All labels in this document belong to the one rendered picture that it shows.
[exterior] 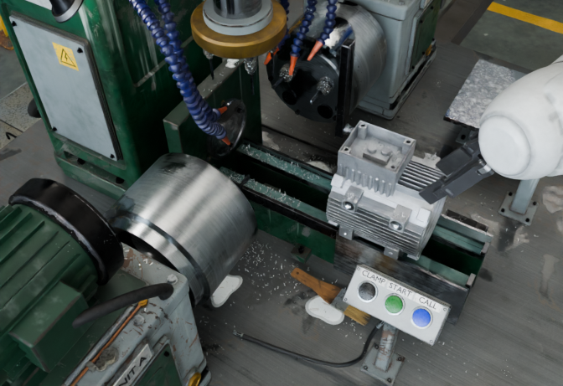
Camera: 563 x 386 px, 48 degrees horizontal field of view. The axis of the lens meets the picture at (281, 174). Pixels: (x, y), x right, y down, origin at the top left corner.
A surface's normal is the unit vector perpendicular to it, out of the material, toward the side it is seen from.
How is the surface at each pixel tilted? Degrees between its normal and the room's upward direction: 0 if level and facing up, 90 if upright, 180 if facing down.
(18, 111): 0
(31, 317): 0
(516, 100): 25
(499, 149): 84
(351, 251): 90
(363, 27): 36
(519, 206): 90
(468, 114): 0
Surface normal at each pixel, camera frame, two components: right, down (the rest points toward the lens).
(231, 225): 0.75, 0.01
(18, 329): -0.01, -0.67
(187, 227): 0.44, -0.37
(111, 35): 0.86, 0.37
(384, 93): -0.51, 0.64
